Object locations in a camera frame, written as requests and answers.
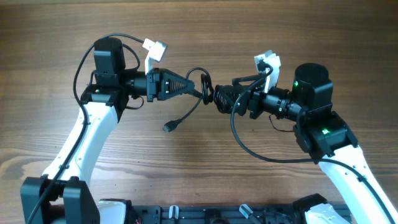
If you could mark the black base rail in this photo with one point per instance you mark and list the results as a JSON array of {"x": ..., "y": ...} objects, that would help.
[{"x": 281, "y": 213}]

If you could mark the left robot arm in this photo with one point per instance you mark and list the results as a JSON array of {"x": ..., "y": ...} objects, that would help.
[{"x": 62, "y": 194}]

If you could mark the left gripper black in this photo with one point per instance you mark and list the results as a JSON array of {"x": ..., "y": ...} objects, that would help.
[{"x": 157, "y": 81}]

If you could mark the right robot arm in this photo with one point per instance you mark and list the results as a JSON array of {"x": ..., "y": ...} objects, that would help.
[{"x": 319, "y": 131}]

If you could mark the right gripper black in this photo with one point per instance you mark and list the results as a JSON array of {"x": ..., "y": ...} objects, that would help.
[{"x": 257, "y": 92}]

